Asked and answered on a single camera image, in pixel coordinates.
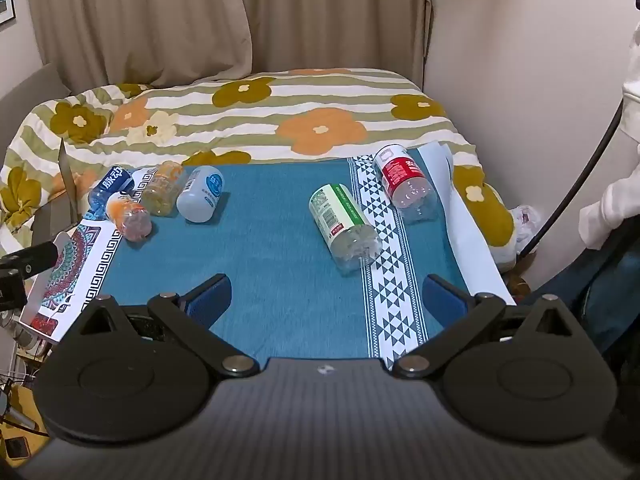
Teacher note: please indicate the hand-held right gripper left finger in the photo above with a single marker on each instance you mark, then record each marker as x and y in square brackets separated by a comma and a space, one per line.
[210, 301]

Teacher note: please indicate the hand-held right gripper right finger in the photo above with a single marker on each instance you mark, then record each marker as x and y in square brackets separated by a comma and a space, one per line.
[442, 302]

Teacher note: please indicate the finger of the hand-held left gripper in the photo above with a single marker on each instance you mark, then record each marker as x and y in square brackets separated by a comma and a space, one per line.
[30, 259]

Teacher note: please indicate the blue patterned table mat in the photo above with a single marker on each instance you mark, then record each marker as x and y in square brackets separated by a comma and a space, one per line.
[270, 260]

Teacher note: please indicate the blue label plastic bottle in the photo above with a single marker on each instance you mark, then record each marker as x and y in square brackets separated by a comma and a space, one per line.
[107, 187]

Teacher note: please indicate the orange label plastic bottle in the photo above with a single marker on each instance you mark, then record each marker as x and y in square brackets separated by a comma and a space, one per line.
[127, 216]

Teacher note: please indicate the white and blue plastic bottle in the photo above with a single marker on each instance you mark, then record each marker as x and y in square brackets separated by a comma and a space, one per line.
[201, 194]

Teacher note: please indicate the white plastic bag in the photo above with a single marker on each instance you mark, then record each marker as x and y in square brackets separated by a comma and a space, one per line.
[525, 217]

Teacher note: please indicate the red label plastic bottle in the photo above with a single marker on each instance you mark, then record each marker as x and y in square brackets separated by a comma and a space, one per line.
[406, 187]

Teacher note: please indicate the amber clear plastic bottle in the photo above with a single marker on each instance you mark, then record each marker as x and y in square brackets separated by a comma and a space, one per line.
[162, 189]

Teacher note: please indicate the green label plastic bottle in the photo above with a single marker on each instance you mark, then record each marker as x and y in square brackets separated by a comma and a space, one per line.
[340, 225]

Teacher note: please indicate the person's denim leg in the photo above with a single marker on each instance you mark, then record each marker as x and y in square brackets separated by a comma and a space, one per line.
[590, 290]

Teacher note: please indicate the grey headboard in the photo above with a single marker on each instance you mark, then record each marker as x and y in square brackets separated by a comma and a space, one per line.
[30, 95]

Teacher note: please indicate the floral striped blanket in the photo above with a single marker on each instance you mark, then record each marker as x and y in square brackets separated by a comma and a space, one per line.
[300, 110]

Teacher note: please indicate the white garment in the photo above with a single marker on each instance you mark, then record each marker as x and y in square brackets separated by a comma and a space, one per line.
[617, 160]

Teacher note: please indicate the beige curtain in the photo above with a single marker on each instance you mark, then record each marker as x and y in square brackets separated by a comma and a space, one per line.
[200, 15]

